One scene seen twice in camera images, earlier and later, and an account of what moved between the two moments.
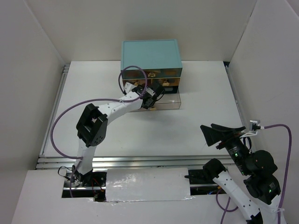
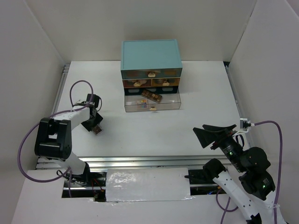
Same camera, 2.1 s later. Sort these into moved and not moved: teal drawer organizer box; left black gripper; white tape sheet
Moved: left black gripper
Not moved: white tape sheet; teal drawer organizer box
